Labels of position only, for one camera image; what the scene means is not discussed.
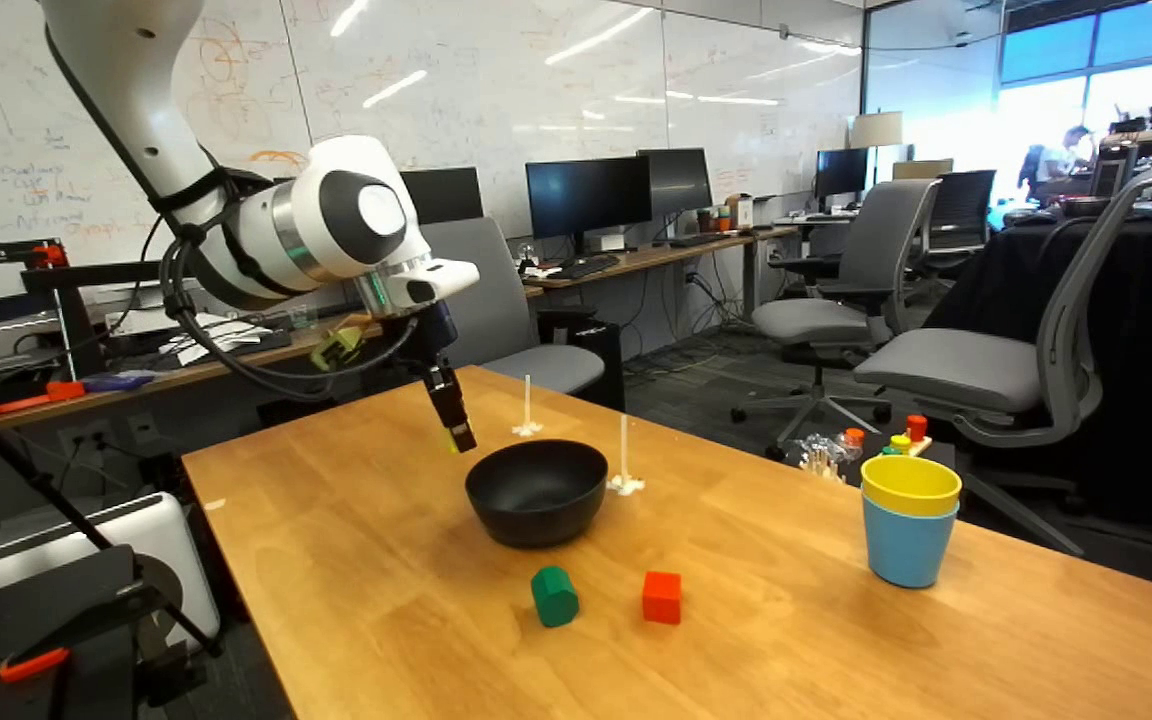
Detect black computer tower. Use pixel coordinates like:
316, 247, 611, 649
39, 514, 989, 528
532, 308, 626, 412

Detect clear plastic stand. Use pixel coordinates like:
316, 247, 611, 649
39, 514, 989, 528
506, 370, 546, 445
603, 412, 648, 499

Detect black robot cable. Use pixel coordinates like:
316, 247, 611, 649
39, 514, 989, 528
153, 235, 427, 403

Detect white papers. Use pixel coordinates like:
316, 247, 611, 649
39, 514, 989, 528
153, 313, 271, 370

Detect yellow plastic cup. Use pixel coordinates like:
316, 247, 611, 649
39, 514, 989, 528
855, 451, 962, 518

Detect black boom arm red joint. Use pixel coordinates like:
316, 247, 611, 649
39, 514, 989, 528
0, 185, 206, 385

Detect black draped table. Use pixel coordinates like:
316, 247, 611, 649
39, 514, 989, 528
927, 195, 1152, 537

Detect blue plastic cup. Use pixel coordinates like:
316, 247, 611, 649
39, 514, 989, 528
861, 494, 959, 590

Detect long wooden desk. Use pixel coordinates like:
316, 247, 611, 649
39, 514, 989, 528
0, 222, 806, 445

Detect black computer monitor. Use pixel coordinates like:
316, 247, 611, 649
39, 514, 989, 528
523, 157, 654, 263
636, 142, 717, 232
924, 167, 999, 257
401, 165, 485, 222
810, 142, 872, 204

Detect silver case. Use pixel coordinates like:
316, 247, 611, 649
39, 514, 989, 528
0, 488, 228, 642

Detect colourful peg toy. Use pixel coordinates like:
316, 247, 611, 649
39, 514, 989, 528
880, 412, 934, 464

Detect white table lamp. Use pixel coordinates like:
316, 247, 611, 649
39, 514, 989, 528
844, 109, 906, 185

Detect grey office chair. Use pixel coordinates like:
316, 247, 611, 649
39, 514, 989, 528
727, 177, 943, 451
418, 217, 609, 399
853, 167, 1152, 555

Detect black clamp orange handle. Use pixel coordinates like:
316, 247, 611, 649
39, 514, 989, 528
0, 538, 228, 720

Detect red tool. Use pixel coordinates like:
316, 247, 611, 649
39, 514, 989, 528
0, 376, 88, 431

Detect green block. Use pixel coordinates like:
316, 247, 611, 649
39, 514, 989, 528
529, 565, 582, 633

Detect black bowl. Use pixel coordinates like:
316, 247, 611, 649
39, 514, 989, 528
459, 435, 611, 551

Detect seated person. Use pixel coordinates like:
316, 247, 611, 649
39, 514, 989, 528
1010, 121, 1093, 213

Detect orange block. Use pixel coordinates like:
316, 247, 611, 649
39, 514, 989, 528
641, 567, 685, 627

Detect black diagonal rod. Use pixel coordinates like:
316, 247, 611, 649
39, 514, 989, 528
0, 376, 120, 551

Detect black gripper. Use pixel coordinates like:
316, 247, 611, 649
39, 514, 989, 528
408, 300, 479, 454

